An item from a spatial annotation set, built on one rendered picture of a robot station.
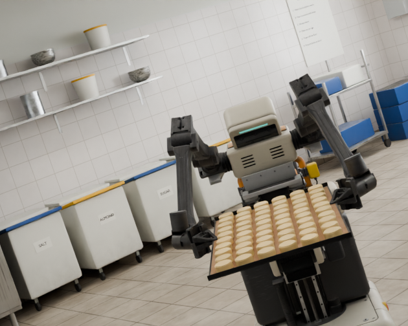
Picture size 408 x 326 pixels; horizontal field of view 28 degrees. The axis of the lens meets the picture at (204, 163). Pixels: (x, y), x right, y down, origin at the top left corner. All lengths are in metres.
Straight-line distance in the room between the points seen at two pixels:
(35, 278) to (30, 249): 0.25
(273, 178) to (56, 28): 4.97
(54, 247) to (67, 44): 2.09
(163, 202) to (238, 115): 4.30
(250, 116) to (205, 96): 5.42
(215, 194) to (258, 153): 4.53
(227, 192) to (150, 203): 0.86
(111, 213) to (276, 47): 3.14
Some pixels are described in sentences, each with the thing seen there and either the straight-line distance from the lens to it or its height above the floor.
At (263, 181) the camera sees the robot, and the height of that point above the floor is 0.99.
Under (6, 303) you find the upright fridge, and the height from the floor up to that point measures 0.25.
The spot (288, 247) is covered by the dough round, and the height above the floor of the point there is 0.99.
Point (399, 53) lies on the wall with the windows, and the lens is 10.38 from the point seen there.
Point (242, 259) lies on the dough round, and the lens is 2.21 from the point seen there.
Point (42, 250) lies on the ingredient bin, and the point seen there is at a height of 0.47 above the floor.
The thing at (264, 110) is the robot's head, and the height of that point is 1.27.
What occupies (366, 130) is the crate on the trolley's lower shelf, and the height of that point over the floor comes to 0.27.
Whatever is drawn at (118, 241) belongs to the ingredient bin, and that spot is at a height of 0.28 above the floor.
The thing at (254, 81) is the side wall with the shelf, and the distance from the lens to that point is 9.11.
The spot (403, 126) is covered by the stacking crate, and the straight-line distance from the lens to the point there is 9.49.
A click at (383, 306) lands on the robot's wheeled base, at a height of 0.27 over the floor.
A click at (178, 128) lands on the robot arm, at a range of 2.94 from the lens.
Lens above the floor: 1.52
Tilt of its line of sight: 6 degrees down
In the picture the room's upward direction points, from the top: 19 degrees counter-clockwise
